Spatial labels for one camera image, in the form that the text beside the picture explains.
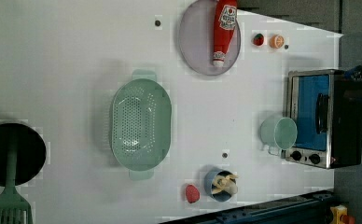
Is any mint green oval strainer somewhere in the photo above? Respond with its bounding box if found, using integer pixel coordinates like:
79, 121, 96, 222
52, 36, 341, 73
111, 69, 172, 181

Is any red toy fruit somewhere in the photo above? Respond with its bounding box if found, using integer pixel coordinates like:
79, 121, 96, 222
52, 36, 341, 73
185, 185, 201, 203

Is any grey round plate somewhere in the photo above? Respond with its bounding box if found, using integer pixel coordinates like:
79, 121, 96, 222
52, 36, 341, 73
178, 0, 241, 76

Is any blue cup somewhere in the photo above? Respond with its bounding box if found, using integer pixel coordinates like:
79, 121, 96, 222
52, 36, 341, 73
204, 168, 238, 202

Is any mint green mug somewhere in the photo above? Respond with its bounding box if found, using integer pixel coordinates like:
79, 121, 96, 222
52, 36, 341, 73
260, 116, 298, 156

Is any toy strawberry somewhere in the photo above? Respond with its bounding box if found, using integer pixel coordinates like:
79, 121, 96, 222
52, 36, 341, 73
253, 34, 264, 47

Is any red ketchup bottle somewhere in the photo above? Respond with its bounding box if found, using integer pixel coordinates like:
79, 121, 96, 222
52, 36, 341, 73
213, 0, 237, 67

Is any toy orange half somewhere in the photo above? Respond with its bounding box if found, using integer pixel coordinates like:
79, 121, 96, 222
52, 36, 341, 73
269, 35, 285, 49

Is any black silver toaster oven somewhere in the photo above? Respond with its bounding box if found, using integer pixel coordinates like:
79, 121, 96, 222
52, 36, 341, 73
285, 69, 362, 169

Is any black round pan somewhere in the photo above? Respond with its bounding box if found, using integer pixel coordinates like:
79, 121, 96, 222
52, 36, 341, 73
0, 123, 47, 187

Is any mint green spatula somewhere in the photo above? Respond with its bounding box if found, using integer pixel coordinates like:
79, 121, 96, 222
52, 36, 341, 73
0, 131, 33, 224

